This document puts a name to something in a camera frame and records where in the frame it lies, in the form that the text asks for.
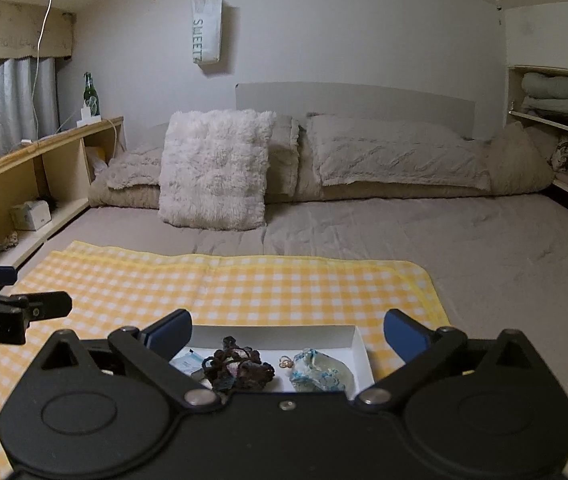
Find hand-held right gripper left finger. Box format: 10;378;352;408
38;309;221;407

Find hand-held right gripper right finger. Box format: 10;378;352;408
354;309;532;407

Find light blue small packet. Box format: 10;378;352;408
171;350;209;376

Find dark beaded scrunchie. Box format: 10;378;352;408
201;337;275;394

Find blue white wrapper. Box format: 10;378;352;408
289;349;352;394

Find white cardboard tray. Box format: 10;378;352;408
169;324;375;401

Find pale tissue box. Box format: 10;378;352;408
10;200;52;232

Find yellow checkered blanket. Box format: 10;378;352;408
0;240;452;466

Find bed with grey sheet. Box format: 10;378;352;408
8;195;568;480

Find wooden bedside shelf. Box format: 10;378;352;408
0;116;125;291

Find beige quilted pillow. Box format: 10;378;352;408
106;115;301;198
305;114;495;193

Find fluffy white pillow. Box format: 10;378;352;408
158;109;277;232

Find grey curtain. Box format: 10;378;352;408
0;56;59;161

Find white charger block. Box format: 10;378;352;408
76;106;102;128

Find green glass bottle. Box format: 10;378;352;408
82;72;100;120

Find beige quilted pillows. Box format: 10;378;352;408
88;122;555;208

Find white headboard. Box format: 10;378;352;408
235;82;477;141

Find brown cardboard valance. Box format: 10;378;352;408
0;0;75;64

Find white shelf unit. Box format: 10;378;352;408
504;64;568;221

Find folded grey-green blanket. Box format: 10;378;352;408
520;72;568;118

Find white hanging tote bag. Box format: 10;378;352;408
191;0;223;66

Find white hanging cable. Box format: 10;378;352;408
34;0;57;141

